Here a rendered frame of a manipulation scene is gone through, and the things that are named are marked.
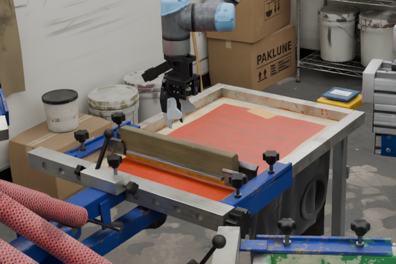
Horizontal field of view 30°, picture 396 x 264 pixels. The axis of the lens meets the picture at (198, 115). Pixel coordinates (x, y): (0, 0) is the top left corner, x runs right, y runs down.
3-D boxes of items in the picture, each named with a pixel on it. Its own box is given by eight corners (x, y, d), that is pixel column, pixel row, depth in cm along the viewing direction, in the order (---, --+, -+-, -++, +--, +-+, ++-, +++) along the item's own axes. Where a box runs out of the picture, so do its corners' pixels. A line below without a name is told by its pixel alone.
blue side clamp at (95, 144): (130, 140, 240) (128, 120, 238) (141, 143, 238) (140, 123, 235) (62, 175, 219) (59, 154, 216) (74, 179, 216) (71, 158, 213)
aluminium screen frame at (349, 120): (219, 92, 275) (218, 82, 273) (365, 122, 241) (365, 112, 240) (63, 173, 217) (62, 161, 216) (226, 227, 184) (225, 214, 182)
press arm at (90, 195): (108, 195, 195) (106, 178, 193) (124, 200, 191) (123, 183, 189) (59, 223, 182) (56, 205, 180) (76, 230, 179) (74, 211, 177)
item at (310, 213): (306, 212, 254) (307, 125, 242) (329, 219, 249) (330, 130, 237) (230, 277, 221) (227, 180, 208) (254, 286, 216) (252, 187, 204)
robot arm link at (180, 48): (155, 39, 196) (175, 32, 202) (157, 55, 197) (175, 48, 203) (178, 43, 191) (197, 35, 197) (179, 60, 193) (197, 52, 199)
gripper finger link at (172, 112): (177, 133, 200) (180, 100, 198) (160, 129, 203) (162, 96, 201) (184, 131, 202) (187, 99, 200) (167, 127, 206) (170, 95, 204)
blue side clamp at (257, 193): (277, 181, 209) (276, 158, 206) (292, 185, 206) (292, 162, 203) (214, 227, 187) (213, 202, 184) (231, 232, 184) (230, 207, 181)
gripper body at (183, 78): (184, 103, 197) (182, 59, 192) (159, 97, 202) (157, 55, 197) (201, 94, 202) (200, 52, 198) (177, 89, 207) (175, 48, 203)
